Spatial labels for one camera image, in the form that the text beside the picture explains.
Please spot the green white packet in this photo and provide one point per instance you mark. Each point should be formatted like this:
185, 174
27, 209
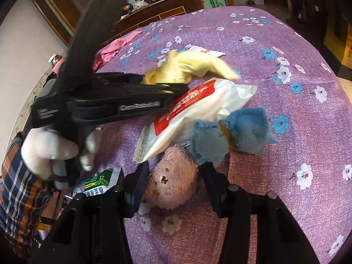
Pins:
99, 183

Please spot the red white snack bag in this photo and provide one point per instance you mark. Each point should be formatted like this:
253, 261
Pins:
211, 101

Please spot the pink cloth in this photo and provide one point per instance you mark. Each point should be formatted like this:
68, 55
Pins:
106, 54

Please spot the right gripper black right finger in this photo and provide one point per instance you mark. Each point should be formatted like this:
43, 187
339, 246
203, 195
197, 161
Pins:
220, 191

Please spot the blue plush toy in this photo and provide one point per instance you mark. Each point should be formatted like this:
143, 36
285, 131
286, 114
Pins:
246, 130

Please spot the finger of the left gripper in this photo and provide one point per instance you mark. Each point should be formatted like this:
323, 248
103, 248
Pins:
119, 89

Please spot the pink bottle in knit sleeve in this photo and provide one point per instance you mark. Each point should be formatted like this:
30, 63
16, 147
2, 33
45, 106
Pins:
56, 61

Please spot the left plaid sleeve forearm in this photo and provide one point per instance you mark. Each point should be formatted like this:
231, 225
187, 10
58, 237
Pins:
23, 198

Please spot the purple floral tablecloth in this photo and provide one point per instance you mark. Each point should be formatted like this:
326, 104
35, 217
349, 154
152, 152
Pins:
281, 132

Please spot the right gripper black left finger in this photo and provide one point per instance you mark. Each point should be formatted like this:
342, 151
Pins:
135, 184

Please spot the small white red packet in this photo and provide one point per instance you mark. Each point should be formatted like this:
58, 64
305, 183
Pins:
199, 49

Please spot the wooden cabinet counter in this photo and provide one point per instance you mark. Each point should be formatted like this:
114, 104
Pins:
132, 5

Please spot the yellow fluffy towel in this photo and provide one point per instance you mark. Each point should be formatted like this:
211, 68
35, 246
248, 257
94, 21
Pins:
182, 67

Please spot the left white gloved hand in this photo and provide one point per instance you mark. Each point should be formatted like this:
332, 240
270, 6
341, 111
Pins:
43, 146

